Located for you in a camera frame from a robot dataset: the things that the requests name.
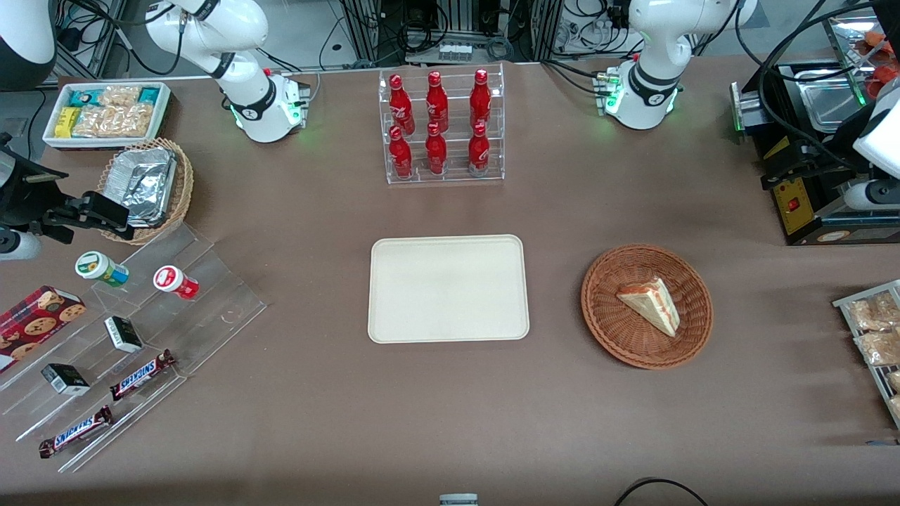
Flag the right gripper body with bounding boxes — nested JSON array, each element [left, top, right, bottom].
[[0, 134, 69, 231]]

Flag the triangular sandwich with red filling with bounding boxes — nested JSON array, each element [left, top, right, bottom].
[[617, 277, 681, 338]]

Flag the silver metal tray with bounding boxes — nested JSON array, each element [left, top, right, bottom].
[[795, 69, 867, 133]]

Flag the oval tan wicker basket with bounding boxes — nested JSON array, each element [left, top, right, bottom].
[[97, 138, 194, 245]]

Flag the round brown wicker basket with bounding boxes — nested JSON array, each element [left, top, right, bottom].
[[581, 244, 714, 370]]

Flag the cream rectangular tray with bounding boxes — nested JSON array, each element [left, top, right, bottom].
[[368, 235, 530, 344]]

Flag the black sealing machine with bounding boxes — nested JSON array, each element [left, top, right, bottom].
[[730, 60, 900, 247]]

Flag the stack of foil trays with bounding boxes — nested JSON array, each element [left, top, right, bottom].
[[105, 148, 178, 228]]

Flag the green lid snack cup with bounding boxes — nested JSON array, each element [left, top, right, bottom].
[[75, 251, 130, 288]]

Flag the white plastic snack bin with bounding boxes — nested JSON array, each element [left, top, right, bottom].
[[42, 82, 172, 151]]

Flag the clear case with red items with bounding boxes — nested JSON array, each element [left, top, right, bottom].
[[824, 13, 900, 108]]

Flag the large clear cracker bag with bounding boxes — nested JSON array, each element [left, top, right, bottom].
[[72, 103, 155, 138]]

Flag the red lid snack cup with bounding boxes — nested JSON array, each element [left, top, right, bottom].
[[153, 265, 200, 301]]

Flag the red plaid cookie box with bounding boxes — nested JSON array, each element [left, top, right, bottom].
[[0, 285, 86, 374]]

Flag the small clear cracker bag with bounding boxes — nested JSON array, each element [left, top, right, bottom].
[[98, 86, 142, 108]]

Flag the small black box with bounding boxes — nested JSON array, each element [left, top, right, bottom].
[[41, 363, 91, 396], [104, 316, 143, 353]]

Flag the clear acrylic stepped display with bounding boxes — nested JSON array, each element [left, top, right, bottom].
[[0, 221, 268, 473]]

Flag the clear bag of crackers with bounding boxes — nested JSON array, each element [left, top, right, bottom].
[[847, 292, 900, 332], [854, 329, 900, 367]]

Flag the brown snickers bar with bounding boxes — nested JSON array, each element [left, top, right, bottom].
[[109, 349, 176, 402], [38, 406, 115, 459]]

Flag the red soda bottle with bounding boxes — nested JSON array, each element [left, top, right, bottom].
[[468, 122, 491, 176], [470, 69, 492, 129], [426, 71, 449, 134], [389, 126, 413, 179], [425, 123, 448, 176], [389, 74, 416, 135]]

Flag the clear acrylic bottle rack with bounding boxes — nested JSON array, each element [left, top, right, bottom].
[[378, 63, 506, 186]]

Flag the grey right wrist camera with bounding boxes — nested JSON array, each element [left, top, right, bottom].
[[0, 228, 42, 261]]

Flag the grey wire rack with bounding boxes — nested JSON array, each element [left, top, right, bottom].
[[832, 279, 900, 429]]

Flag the black looped cable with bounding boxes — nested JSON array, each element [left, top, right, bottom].
[[614, 477, 709, 506]]

